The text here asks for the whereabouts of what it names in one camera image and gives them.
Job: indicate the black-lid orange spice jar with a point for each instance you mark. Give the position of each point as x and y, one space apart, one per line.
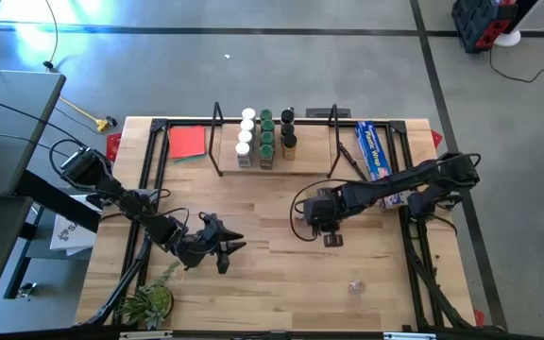
290 141

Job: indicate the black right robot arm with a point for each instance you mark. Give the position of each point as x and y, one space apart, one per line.
395 181

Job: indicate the white box beside table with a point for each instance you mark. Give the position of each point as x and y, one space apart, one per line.
69 233

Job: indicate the red paper sheet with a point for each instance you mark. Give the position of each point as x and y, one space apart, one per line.
187 141

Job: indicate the silver metal bracket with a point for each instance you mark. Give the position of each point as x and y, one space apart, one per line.
145 334
409 335

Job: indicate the black-lid purple-label spice jar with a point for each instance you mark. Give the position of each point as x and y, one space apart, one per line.
287 115

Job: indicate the black metal wooden shelf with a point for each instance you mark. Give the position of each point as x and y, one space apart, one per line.
310 151

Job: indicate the white round stand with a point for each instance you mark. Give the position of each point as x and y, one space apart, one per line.
508 38

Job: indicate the black power plug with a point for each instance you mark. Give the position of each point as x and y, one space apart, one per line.
111 121

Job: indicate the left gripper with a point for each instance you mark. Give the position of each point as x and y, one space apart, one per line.
201 243

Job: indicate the black diagonal support beam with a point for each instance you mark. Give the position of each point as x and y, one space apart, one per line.
50 198

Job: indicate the blue plastic wrap box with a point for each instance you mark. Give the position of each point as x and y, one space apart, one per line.
371 151

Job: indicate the white-lid bagel seasoning jar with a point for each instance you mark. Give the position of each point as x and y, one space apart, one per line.
247 125
248 113
242 149
244 137

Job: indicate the black aluminium rig frame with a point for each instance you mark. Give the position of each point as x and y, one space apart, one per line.
158 125

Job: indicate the green paper sheet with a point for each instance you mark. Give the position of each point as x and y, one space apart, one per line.
192 161

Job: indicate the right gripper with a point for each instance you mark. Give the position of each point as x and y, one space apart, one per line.
324 212

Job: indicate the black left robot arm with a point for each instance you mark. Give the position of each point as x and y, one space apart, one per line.
125 200

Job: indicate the potted succulent plant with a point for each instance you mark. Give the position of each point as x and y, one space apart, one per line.
151 302

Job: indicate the dark blue red tool case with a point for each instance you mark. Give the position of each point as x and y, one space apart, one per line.
480 23

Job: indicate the red plastic corner guard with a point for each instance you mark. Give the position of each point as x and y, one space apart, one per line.
436 139
478 317
113 144

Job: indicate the silver metal clamp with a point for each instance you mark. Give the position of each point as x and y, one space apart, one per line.
26 290

